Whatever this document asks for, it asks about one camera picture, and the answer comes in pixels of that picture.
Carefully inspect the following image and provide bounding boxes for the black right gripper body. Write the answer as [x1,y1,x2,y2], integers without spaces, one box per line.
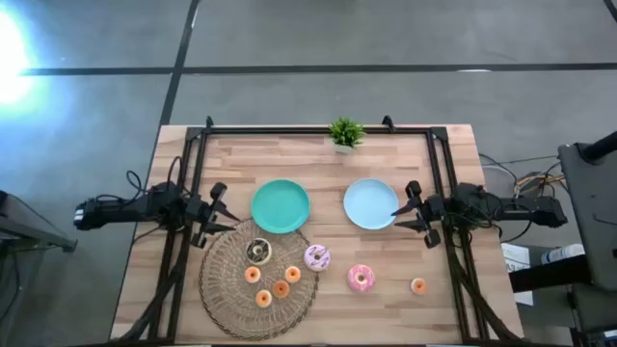
[406,180,447,250]

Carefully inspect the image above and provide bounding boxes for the white plastic bottle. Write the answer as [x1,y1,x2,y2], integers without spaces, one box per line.
[540,243,586,265]

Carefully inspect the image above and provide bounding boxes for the white paper sheet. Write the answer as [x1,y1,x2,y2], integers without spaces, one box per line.
[500,242,535,307]

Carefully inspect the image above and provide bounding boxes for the large pink toy donut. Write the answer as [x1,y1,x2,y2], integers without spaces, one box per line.
[346,263,376,294]

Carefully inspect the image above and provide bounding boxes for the black aluminium table frame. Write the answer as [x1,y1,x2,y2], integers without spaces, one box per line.
[110,115,524,346]

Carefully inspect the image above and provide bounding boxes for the large chocolate toy donut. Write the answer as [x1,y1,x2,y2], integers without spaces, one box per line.
[245,237,274,266]

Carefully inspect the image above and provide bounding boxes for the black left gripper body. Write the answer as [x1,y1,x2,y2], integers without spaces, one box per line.
[185,181,228,250]

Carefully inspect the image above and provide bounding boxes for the large lilac drizzled toy donut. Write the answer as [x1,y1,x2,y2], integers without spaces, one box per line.
[304,244,333,273]

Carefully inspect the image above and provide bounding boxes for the light blue round plate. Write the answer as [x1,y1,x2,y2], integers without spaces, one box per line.
[342,177,400,231]

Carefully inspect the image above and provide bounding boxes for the round woven wicker placemat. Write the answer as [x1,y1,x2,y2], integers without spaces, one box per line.
[199,219,319,341]

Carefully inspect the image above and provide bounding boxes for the black round pole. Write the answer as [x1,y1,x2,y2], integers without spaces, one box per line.
[580,130,617,163]

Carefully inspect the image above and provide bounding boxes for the teal round plate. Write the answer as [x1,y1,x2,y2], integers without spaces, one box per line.
[250,178,311,235]

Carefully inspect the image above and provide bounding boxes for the small green potted plant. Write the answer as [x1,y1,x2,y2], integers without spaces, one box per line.
[328,117,366,155]

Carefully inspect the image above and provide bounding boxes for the black shelf bar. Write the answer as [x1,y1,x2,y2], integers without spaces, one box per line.
[508,254,592,293]

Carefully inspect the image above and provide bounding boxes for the yellow floor cables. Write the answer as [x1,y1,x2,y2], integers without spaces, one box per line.
[513,172,566,194]

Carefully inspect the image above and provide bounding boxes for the grey metal cart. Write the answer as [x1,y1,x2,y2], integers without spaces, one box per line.
[557,130,617,334]

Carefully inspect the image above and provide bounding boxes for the grey side table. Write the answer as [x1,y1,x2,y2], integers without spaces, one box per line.
[0,190,78,254]

